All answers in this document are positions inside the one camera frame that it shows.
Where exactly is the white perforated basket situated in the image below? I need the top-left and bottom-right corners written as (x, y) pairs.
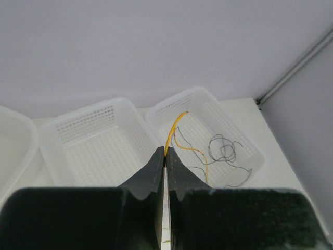
top-left (39, 97), bottom-right (160, 187)
top-left (145, 87), bottom-right (265, 189)

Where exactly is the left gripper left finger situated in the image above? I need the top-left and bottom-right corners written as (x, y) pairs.
top-left (1, 147), bottom-right (164, 249)

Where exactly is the right white perforated basket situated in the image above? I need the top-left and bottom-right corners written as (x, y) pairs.
top-left (145, 87), bottom-right (265, 189)

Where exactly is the deep white plastic tub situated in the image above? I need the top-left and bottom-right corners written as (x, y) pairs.
top-left (1, 106), bottom-right (42, 204)

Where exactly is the middle white perforated basket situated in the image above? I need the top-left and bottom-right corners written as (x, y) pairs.
top-left (39, 97), bottom-right (160, 187)

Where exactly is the right aluminium frame post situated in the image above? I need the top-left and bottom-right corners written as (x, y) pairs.
top-left (255, 23), bottom-right (332, 107)

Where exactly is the yellow orange wire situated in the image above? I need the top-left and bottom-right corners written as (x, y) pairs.
top-left (164, 110), bottom-right (209, 183)

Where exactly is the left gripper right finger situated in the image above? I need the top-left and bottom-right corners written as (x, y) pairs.
top-left (166, 148), bottom-right (328, 249)

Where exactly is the thin black wire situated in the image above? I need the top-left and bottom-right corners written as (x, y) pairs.
top-left (173, 126), bottom-right (253, 189)

